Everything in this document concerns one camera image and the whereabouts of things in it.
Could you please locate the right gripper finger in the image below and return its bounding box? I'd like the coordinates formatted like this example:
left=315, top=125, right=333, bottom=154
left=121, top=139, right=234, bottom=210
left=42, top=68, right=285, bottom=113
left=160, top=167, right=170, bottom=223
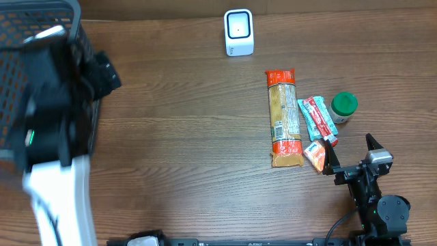
left=365, top=133, right=384, bottom=151
left=322, top=140, right=341, bottom=176

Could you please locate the small orange tissue pack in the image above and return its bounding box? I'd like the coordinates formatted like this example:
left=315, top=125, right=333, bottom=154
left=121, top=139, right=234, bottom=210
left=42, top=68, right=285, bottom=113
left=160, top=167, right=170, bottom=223
left=304, top=140, right=326, bottom=173

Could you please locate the teal wet wipes pack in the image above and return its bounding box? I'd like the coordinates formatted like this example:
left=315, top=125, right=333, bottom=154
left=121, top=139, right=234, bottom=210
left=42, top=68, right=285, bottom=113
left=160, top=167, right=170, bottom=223
left=296, top=96, right=339, bottom=141

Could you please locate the red cracker sleeve package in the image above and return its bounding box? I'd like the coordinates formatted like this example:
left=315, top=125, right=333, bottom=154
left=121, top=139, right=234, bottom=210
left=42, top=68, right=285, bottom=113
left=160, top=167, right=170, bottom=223
left=266, top=69, right=305, bottom=167

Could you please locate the green lid jar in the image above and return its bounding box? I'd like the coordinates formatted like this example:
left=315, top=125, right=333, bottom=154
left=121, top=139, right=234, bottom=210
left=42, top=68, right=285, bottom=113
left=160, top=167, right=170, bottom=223
left=328, top=92, right=358, bottom=124

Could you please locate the thin red snack stick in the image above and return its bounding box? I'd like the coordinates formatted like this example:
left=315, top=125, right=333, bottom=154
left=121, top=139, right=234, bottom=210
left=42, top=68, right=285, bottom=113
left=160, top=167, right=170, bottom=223
left=303, top=97, right=339, bottom=147

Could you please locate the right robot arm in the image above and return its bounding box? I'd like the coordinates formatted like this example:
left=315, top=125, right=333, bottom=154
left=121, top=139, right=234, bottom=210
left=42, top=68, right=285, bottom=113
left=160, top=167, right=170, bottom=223
left=322, top=133, right=410, bottom=245

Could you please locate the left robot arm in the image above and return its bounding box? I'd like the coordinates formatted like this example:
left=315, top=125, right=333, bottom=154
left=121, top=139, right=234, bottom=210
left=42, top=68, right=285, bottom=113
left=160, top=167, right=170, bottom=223
left=8, top=42, right=121, bottom=245

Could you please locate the white barcode scanner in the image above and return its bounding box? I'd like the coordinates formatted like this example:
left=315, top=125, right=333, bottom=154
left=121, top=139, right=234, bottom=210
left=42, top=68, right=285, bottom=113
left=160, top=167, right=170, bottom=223
left=223, top=9, right=255, bottom=57

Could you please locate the grey plastic mesh basket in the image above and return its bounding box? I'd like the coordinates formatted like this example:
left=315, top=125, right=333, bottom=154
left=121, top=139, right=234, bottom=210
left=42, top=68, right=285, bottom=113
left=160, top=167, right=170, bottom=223
left=1, top=0, right=94, bottom=161

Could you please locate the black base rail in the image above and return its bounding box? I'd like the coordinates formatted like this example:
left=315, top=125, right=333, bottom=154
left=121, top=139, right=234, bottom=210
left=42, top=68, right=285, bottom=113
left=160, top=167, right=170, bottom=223
left=106, top=238, right=412, bottom=246

